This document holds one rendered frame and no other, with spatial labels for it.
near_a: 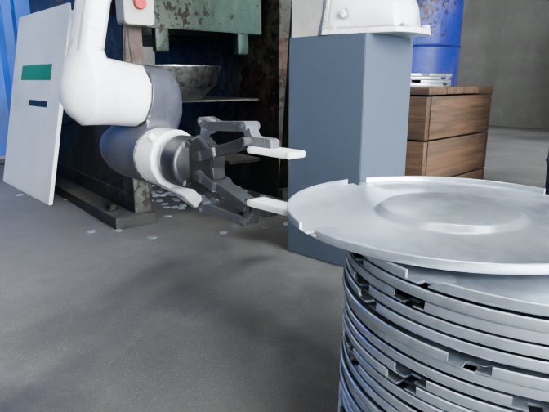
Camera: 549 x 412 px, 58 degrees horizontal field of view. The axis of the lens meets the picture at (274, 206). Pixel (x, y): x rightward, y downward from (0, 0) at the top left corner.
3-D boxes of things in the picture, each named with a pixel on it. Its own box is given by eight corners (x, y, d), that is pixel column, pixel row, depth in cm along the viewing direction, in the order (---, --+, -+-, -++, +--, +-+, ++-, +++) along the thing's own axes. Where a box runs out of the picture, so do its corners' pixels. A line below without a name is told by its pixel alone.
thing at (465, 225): (451, 175, 64) (451, 168, 63) (730, 238, 38) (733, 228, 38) (238, 197, 51) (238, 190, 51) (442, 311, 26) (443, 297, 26)
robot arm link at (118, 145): (138, 60, 72) (195, 71, 79) (95, 62, 81) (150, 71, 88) (131, 185, 75) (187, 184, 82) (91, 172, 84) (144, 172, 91)
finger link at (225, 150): (216, 161, 71) (213, 151, 71) (268, 143, 63) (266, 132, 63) (193, 164, 68) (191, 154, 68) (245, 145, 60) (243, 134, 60)
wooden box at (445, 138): (481, 202, 155) (493, 86, 146) (418, 226, 129) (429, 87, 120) (372, 183, 182) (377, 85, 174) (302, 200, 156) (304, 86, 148)
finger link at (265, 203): (246, 199, 62) (246, 205, 63) (287, 210, 58) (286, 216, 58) (263, 196, 65) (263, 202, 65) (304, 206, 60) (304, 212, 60)
